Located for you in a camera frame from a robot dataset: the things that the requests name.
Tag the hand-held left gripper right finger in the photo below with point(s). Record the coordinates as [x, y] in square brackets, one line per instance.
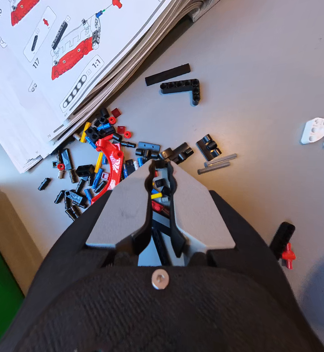
[203, 217]

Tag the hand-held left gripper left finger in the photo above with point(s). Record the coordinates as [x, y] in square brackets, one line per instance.
[120, 214]

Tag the black dotted strip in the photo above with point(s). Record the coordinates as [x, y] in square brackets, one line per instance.
[162, 247]

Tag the black five-hole beam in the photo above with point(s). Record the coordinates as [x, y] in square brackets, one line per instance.
[283, 238]

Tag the pile of small toy bricks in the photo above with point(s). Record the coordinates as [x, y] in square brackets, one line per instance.
[104, 129]

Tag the red axle pin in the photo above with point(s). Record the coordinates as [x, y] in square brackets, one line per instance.
[288, 255]

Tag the white curved brick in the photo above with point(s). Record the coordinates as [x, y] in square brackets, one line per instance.
[316, 130]

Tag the instruction booklet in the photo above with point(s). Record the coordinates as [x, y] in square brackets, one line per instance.
[27, 82]

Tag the grey desk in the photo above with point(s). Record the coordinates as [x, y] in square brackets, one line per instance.
[261, 82]

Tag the red curved arch piece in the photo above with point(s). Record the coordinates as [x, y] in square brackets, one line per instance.
[115, 165]

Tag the dark grey axle rod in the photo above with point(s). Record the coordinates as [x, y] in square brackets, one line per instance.
[214, 167]
[222, 159]

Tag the black pin connector block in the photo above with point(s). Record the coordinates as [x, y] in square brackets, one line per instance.
[208, 147]

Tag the brown cardboard sheet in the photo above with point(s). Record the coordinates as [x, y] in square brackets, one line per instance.
[13, 233]

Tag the black L-shaped beam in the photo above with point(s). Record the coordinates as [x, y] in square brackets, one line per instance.
[195, 90]

